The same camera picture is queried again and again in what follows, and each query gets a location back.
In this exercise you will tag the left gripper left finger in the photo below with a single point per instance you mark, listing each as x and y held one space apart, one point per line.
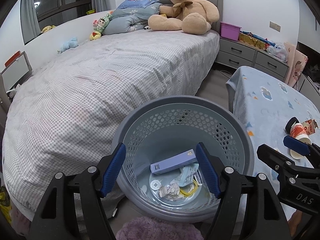
55 217

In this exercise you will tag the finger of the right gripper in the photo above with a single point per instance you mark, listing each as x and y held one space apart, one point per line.
310 151
282 164

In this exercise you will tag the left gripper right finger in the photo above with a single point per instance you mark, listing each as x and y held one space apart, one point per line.
264 217

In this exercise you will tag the light blue wipes packet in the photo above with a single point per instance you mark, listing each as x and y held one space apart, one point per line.
187 174

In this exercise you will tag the white paper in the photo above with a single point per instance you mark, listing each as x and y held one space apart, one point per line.
170 192

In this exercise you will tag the lavender cardboard box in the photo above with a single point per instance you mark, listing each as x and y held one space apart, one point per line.
172 163

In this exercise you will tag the white bottle cap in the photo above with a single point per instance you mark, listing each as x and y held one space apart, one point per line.
155 185

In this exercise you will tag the grey perforated trash bin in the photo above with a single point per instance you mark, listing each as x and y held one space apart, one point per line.
160 174

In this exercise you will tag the red white paper cup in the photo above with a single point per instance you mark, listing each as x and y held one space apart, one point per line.
296 130

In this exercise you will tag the red silver snack wrapper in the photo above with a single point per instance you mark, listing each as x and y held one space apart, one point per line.
310 126

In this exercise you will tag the light blue patterned blanket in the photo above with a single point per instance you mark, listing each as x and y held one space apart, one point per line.
264 105

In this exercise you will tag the purple fluffy rug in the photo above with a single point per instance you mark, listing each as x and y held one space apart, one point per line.
152 228

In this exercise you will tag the pink rolled mats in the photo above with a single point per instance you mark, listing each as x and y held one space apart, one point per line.
296 62

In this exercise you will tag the clear plastic bag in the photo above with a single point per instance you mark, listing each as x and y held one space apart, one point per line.
279 51

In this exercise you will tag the grey checked bed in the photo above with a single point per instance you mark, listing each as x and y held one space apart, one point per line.
64 117

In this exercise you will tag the grey drawer cabinet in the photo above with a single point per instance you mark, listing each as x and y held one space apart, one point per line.
235 54

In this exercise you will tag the gold gift boxes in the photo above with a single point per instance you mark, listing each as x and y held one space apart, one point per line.
253 40

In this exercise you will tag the purple plastic tub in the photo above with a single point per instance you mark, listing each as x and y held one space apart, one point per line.
230 31

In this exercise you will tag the large tan teddy bear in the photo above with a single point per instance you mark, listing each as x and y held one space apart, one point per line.
191 16

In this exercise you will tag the small blue plush toy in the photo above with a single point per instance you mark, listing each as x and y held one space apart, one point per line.
72 43

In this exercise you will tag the yellow plush toy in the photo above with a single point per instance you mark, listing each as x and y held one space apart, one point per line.
47 28

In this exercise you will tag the grey curtain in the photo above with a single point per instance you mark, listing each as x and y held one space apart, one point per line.
29 22

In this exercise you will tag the small green doll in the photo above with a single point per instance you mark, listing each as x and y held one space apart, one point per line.
99 26

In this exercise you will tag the blue folded quilt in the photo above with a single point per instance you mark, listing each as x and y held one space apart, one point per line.
131 15

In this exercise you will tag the wall socket plate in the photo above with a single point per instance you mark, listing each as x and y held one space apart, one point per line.
274 26

